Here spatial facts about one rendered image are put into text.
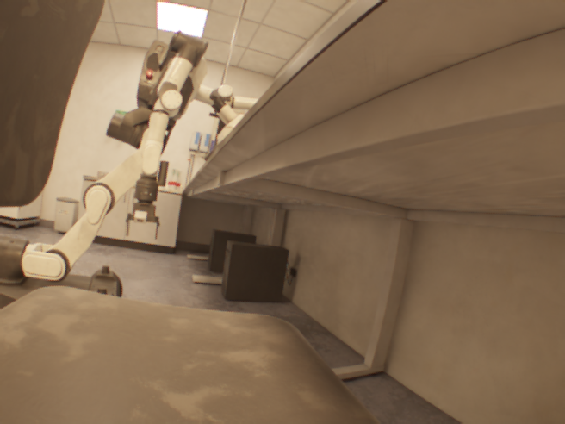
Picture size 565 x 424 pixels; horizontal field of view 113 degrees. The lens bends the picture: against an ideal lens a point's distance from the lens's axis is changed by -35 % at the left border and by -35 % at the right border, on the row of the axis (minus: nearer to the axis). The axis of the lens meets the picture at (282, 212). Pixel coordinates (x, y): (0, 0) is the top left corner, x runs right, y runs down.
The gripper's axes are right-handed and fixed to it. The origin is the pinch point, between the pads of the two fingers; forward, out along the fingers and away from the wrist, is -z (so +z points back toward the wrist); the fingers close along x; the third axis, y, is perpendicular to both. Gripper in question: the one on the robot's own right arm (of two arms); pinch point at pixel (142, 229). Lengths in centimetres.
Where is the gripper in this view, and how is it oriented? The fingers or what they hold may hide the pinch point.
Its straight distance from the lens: 110.4
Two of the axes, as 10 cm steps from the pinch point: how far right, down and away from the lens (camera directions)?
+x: 8.9, 1.2, 4.4
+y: -4.4, -0.3, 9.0
